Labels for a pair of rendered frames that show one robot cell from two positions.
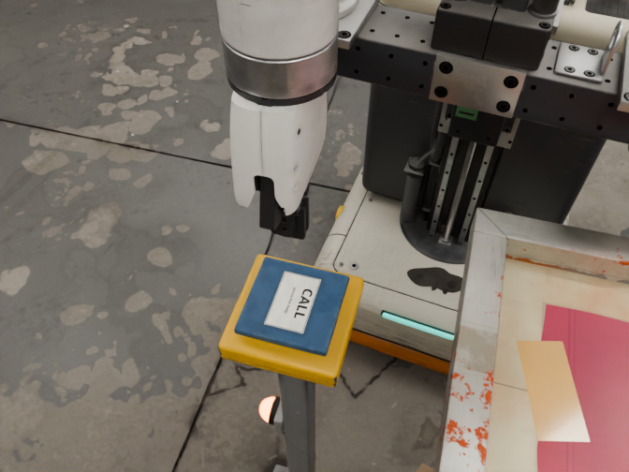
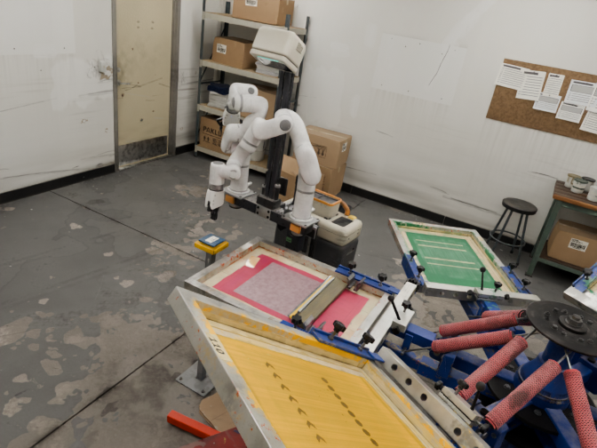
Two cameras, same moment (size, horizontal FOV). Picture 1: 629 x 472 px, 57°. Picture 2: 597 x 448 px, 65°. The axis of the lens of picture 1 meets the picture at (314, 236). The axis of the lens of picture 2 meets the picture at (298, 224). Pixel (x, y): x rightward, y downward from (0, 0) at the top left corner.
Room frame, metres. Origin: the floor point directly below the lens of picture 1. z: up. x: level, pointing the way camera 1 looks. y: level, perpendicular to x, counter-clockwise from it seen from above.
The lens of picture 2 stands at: (-1.74, -0.75, 2.17)
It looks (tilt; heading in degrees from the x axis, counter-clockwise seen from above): 25 degrees down; 9
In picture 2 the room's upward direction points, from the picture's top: 9 degrees clockwise
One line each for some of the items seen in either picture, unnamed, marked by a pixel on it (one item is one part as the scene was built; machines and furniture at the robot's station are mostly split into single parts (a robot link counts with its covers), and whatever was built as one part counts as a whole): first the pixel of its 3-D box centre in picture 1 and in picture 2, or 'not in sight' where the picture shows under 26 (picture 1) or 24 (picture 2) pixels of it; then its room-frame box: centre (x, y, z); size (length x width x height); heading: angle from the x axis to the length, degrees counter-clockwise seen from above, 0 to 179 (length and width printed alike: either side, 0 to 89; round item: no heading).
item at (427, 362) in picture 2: not in sight; (377, 344); (-0.05, -0.91, 0.89); 1.24 x 0.06 x 0.06; 74
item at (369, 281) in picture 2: not in sight; (363, 284); (0.27, -0.80, 0.98); 0.30 x 0.05 x 0.07; 74
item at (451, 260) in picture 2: not in sight; (463, 257); (0.65, -1.28, 1.05); 1.08 x 0.61 x 0.23; 14
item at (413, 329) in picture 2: not in sight; (413, 333); (-0.09, -1.03, 1.02); 0.17 x 0.06 x 0.05; 74
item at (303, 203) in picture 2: not in sight; (305, 203); (0.51, -0.40, 1.21); 0.16 x 0.13 x 0.15; 158
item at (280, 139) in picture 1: (285, 120); (215, 196); (0.34, 0.02, 1.22); 0.10 x 0.07 x 0.11; 164
